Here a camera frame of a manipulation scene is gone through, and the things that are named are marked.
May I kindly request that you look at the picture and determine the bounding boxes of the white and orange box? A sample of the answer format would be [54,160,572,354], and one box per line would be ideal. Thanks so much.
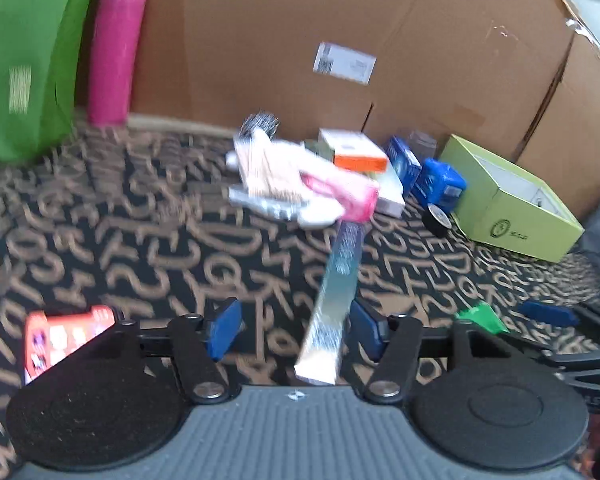
[318,129,390,174]

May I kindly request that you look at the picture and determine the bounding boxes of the large cardboard box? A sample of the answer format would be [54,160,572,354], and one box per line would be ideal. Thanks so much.
[75,0,600,221]

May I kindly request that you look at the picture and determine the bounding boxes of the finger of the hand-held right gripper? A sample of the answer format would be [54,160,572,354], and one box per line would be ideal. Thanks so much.
[522,301,600,337]
[500,332,600,374]

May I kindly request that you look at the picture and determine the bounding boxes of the clear glass cup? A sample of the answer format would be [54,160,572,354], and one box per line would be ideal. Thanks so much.
[407,130,439,162]

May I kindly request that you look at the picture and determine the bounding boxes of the plain white box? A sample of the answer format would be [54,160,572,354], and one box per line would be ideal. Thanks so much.
[370,165,407,219]

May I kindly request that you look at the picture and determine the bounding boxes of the steel wool scrubber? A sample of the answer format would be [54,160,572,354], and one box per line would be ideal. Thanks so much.
[239,112,281,139]

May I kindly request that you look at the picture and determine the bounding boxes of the black tape roll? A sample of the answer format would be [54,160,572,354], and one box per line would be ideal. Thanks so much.
[422,203,454,238]

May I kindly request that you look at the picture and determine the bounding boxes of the red card packet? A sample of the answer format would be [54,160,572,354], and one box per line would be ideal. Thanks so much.
[23,305,117,387]

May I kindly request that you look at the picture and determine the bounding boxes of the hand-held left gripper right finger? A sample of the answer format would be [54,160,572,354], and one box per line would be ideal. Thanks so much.
[349,299,512,405]

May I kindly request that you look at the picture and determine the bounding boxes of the light green open box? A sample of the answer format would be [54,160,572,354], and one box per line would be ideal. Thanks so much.
[438,134,587,264]

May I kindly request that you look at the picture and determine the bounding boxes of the silver foil packet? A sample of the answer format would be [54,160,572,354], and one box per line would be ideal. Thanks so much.
[229,185,347,231]

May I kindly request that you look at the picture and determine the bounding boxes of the white shipping label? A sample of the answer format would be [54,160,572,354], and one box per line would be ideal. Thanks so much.
[313,42,378,85]

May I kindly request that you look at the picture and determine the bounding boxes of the blue cube box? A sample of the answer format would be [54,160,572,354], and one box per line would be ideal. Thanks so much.
[412,158,468,214]

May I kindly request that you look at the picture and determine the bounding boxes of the black letter-printed mat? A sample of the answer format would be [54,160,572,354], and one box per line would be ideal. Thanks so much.
[0,122,600,480]

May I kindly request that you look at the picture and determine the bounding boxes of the green bag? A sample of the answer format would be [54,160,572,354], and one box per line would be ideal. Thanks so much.
[0,0,103,164]

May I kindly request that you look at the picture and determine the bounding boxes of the silver foil strip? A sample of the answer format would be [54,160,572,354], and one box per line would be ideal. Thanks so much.
[294,220,367,387]

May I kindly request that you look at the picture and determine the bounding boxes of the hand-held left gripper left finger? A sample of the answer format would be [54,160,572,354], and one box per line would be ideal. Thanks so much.
[94,298,244,405]

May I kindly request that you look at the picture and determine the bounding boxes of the pink bottle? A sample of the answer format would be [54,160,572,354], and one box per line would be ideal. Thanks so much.
[87,0,149,127]

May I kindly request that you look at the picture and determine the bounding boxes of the small green packet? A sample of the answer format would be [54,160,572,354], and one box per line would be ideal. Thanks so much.
[454,302,510,335]

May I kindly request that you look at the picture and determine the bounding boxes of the pink tube package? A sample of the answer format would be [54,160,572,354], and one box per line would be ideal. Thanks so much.
[300,160,382,223]

